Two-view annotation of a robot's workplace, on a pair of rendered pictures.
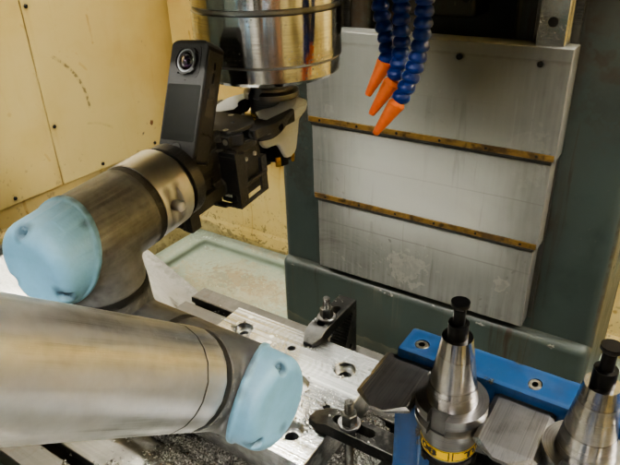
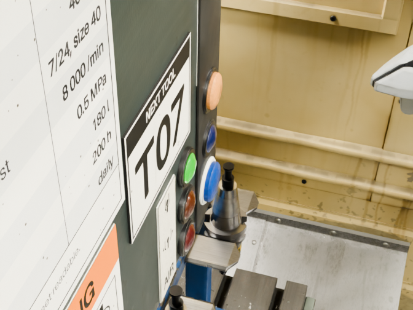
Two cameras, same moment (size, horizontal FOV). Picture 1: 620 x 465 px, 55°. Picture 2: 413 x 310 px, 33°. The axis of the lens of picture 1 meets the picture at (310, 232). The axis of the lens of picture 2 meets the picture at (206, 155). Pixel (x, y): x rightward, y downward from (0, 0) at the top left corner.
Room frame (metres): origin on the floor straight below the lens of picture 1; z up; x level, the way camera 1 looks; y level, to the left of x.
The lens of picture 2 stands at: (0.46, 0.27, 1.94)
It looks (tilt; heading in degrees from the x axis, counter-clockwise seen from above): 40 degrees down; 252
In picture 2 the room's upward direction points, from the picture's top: 2 degrees clockwise
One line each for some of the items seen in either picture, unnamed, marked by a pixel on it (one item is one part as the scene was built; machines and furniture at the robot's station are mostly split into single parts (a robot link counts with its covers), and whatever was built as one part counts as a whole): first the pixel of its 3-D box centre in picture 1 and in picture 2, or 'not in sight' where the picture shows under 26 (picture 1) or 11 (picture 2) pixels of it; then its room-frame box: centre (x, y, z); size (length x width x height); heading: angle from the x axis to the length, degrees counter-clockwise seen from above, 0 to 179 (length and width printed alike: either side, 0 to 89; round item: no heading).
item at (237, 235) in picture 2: not in sight; (225, 225); (0.21, -0.39, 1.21); 0.06 x 0.06 x 0.03
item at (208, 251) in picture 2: not in sight; (214, 253); (0.24, -0.35, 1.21); 0.07 x 0.05 x 0.01; 146
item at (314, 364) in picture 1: (267, 385); not in sight; (0.70, 0.07, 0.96); 0.29 x 0.23 x 0.05; 56
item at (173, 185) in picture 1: (154, 194); not in sight; (0.49, 0.14, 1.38); 0.08 x 0.05 x 0.08; 60
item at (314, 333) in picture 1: (328, 332); not in sight; (0.82, -0.03, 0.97); 0.13 x 0.03 x 0.15; 146
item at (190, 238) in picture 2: not in sight; (187, 237); (0.37, -0.05, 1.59); 0.02 x 0.01 x 0.02; 56
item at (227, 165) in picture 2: not in sight; (228, 175); (0.21, -0.39, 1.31); 0.02 x 0.02 x 0.03
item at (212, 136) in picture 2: not in sight; (209, 138); (0.34, -0.09, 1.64); 0.02 x 0.01 x 0.02; 56
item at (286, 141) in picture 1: (287, 130); not in sight; (0.64, 0.02, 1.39); 0.09 x 0.03 x 0.06; 137
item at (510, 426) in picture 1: (512, 433); not in sight; (0.36, -0.16, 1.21); 0.07 x 0.05 x 0.01; 146
